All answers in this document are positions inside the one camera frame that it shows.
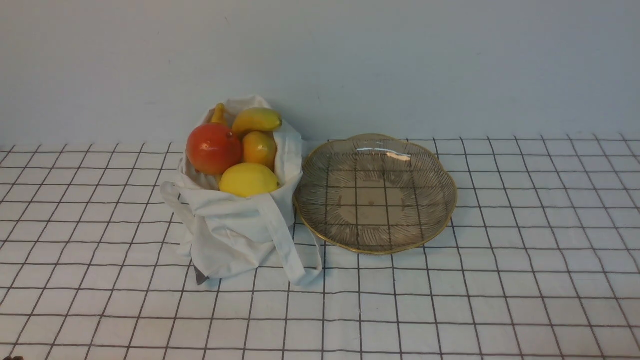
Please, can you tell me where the orange yellow mango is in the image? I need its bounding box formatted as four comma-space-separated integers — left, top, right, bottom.
242, 131, 278, 172

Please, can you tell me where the gold rimmed glass plate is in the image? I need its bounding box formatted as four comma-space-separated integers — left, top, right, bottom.
294, 134, 458, 255

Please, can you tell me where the yellow lemon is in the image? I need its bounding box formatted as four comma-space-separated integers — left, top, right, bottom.
218, 162, 280, 198

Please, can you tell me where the white cloth tote bag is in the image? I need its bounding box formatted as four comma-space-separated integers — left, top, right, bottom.
160, 123, 323, 286

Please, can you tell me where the white grid tablecloth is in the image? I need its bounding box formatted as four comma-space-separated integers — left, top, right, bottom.
0, 134, 640, 360

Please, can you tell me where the yellow mango at back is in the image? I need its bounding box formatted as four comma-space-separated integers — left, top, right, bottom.
231, 107, 283, 137

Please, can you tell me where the red orange pomegranate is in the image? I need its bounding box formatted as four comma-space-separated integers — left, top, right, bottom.
185, 123, 243, 176

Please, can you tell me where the yellow banana tip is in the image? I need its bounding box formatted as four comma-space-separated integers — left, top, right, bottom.
209, 102, 228, 126

